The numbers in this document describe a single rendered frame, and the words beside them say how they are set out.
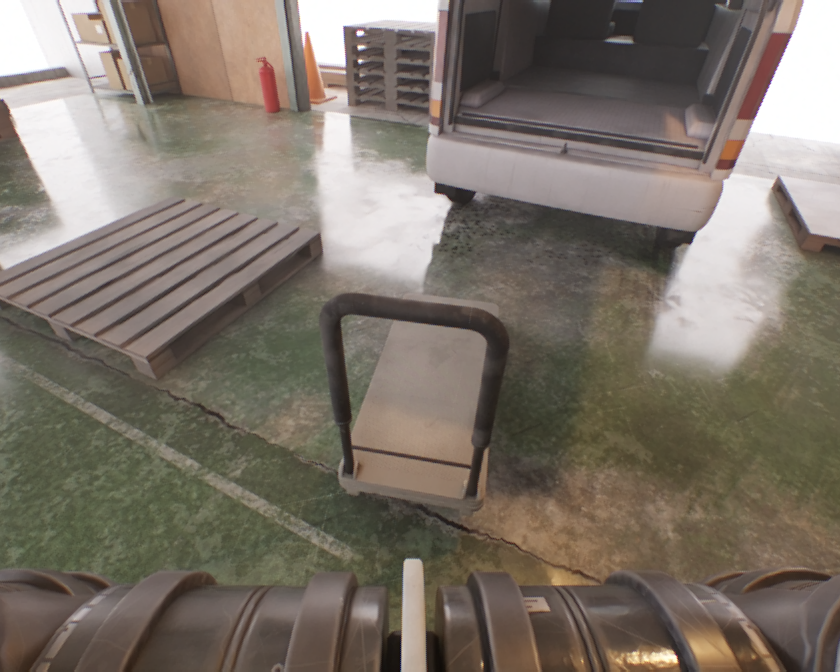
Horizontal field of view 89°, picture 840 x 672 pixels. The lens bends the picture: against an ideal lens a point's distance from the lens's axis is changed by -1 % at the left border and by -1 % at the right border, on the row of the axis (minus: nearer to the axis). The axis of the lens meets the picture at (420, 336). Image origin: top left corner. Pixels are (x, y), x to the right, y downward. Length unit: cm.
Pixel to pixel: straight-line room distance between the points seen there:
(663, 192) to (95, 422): 247
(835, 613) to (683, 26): 406
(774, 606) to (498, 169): 225
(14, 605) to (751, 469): 177
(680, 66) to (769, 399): 276
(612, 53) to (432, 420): 345
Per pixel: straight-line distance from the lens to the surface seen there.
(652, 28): 421
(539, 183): 238
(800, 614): 30
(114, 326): 211
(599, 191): 235
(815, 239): 349
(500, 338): 76
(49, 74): 875
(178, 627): 26
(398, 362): 146
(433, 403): 134
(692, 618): 27
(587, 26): 425
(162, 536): 149
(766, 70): 239
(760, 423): 199
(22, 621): 30
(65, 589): 35
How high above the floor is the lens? 120
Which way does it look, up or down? 40 degrees down
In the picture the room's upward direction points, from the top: 2 degrees clockwise
